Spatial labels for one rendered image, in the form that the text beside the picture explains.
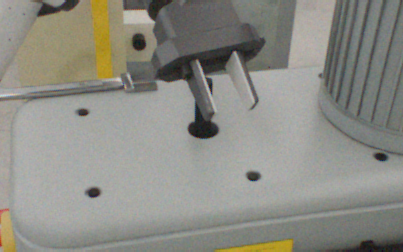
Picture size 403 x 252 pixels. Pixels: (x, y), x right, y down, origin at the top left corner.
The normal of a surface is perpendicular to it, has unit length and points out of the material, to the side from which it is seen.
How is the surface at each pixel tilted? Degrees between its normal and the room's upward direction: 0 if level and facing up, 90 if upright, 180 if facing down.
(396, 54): 90
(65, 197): 0
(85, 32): 90
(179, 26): 30
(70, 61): 90
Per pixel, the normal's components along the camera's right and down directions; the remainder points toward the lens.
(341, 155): 0.04, -0.80
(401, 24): -0.58, 0.48
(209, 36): 0.25, -0.41
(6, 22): 0.42, 0.58
